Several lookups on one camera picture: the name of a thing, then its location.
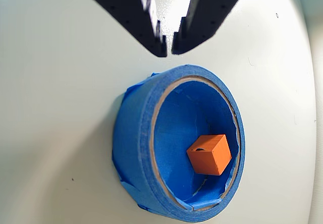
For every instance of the small pink cube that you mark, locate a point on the small pink cube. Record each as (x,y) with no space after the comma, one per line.
(214,158)

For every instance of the blue round bowl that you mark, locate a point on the blue round bowl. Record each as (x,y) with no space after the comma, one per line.
(141,133)

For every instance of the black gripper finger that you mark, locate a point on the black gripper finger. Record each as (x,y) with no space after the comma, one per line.
(209,12)
(126,7)

